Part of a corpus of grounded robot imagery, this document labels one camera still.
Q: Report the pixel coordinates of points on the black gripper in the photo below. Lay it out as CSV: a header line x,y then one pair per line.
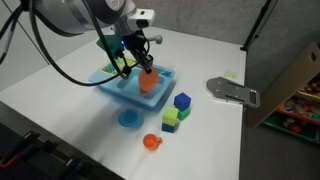
x,y
135,40

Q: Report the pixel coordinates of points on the orange plate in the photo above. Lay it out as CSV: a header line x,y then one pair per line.
x,y
149,80

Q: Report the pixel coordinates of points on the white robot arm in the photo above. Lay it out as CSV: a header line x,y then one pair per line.
x,y
66,13

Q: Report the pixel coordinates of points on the light blue toy sink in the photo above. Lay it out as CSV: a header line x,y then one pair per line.
x,y
113,86

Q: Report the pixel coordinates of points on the grey metal mounting plate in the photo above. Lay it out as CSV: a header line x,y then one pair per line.
x,y
231,90

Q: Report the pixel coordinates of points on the grey toy faucet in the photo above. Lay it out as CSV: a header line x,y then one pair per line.
x,y
156,39

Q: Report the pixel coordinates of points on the yellow-green dish rack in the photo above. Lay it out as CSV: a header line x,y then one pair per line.
x,y
108,68

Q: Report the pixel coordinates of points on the dark blue cube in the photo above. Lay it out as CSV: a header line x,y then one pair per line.
x,y
182,101
168,128

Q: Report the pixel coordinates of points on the blue plastic bowl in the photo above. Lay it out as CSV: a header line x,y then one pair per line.
x,y
130,118

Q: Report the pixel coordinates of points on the light green cube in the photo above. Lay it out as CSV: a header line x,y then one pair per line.
x,y
170,115

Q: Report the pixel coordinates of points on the yellow sticky note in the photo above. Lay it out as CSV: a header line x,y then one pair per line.
x,y
230,74

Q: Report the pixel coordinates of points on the black stand pole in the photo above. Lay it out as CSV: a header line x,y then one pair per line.
x,y
258,25

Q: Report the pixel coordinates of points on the cardboard box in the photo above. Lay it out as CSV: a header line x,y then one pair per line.
x,y
286,83

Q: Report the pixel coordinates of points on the toy shelf with coloured bins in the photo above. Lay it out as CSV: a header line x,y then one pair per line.
x,y
296,110

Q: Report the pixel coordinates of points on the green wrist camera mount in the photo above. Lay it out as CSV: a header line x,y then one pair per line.
x,y
108,45

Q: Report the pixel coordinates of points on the black metal equipment frame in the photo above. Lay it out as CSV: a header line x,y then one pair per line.
x,y
40,156

